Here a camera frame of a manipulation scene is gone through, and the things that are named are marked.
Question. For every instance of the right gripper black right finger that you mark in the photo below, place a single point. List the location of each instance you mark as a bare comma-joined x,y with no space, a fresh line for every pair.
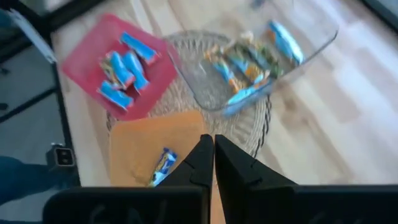
280,205

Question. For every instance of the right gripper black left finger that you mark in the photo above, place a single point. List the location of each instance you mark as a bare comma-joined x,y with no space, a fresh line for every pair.
155,205

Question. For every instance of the dark blue yellow granola bar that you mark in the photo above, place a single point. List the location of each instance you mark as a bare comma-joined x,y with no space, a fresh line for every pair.
163,166

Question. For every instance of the light blue granola bar red end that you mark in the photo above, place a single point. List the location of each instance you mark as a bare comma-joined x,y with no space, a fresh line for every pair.
121,70
115,96
138,74
138,46

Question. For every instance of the green red yellow granola bar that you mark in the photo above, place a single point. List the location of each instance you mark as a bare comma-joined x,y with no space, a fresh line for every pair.
107,71

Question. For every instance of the orange translucent plastic bin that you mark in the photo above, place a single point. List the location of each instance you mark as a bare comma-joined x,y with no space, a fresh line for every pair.
140,140

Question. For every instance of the round woven placemat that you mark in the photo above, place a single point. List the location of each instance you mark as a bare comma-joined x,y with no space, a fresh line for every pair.
248,130

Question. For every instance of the pink translucent plastic bin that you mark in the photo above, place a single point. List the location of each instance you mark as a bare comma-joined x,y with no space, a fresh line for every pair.
90,46

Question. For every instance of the clear plastic bin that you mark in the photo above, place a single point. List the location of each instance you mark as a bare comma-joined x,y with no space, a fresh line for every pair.
311,31

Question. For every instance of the white flat strip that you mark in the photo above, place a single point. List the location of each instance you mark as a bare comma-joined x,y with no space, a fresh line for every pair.
34,37

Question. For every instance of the small grey camera box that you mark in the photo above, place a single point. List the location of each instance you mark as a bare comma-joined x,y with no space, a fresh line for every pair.
62,157

